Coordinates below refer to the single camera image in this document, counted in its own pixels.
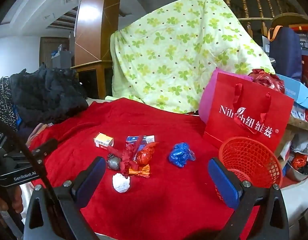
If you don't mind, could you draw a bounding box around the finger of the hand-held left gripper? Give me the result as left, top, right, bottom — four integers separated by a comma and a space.
29, 138, 58, 160

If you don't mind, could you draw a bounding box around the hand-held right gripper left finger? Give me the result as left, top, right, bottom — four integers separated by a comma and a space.
23, 156, 107, 240

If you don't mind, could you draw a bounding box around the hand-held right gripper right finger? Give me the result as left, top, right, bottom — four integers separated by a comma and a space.
208, 157, 291, 240

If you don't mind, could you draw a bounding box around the grey foil ball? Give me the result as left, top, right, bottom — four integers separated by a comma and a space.
107, 156, 123, 169

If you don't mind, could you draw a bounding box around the white paper ball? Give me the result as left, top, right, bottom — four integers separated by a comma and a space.
112, 173, 131, 193

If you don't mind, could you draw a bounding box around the orange and white small box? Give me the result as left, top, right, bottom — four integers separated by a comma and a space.
94, 132, 114, 149

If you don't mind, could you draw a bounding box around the red paper ribbon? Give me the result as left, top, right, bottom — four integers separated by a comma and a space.
106, 142, 139, 178

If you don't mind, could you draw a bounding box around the red plastic mesh basket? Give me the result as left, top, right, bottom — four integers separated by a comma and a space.
218, 137, 283, 203

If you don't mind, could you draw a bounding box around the orange foil wrapper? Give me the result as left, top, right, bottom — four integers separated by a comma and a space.
129, 164, 151, 179

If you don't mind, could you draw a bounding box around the blue plastic bag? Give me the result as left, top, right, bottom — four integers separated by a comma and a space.
168, 142, 196, 168

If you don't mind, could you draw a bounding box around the blue torn cardboard box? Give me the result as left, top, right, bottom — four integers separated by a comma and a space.
126, 135, 147, 150

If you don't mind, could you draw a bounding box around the red foil wrapper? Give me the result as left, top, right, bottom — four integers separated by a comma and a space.
136, 142, 159, 165

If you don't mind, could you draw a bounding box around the person's left hand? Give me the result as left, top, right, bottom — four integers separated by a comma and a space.
0, 186, 24, 214

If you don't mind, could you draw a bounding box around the striped cloth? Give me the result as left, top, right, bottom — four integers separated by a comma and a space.
26, 122, 54, 145

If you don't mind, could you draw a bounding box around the black padded jacket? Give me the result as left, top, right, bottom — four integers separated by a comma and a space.
9, 64, 89, 128

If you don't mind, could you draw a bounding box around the red paper gift bag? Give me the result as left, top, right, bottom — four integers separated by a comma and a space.
203, 69, 295, 153

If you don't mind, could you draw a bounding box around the black floral cloth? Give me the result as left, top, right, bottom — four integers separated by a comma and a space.
0, 76, 19, 140

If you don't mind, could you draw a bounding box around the red blanket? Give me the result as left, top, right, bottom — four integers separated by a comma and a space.
26, 97, 260, 240

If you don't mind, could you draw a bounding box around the metal bowl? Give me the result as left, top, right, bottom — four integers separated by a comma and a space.
285, 160, 308, 182

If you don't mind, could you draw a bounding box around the red and black plastic bag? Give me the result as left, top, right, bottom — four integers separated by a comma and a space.
290, 154, 308, 174

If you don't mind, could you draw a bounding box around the pink paper bag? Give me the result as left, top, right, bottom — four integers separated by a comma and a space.
198, 67, 253, 124

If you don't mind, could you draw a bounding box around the wooden cabinet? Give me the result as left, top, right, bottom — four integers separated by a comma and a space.
70, 60, 114, 99

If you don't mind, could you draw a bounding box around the brown wooden door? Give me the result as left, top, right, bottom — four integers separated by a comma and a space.
40, 37, 69, 68

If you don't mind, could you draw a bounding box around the round wooden table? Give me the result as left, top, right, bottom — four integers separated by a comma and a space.
282, 116, 308, 155

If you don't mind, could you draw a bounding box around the crinkled red plastic bag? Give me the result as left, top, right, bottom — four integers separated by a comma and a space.
248, 69, 286, 94

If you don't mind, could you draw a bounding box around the light blue cardboard box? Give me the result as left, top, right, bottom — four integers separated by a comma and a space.
275, 74, 308, 110

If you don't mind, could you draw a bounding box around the brown wooden column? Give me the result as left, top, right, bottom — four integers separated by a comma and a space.
74, 0, 123, 67

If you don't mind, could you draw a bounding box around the green clover print quilt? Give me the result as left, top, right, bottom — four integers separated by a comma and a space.
110, 0, 276, 114

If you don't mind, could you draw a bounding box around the round wooden board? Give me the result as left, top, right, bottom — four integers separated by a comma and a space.
271, 12, 308, 29

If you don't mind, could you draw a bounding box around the wooden stair railing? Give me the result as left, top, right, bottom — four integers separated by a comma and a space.
216, 0, 295, 37

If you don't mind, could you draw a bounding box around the black cable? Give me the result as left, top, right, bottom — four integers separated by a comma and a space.
0, 117, 77, 240

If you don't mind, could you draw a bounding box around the navy bag with orange handles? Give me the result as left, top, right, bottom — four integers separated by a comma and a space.
268, 26, 303, 82

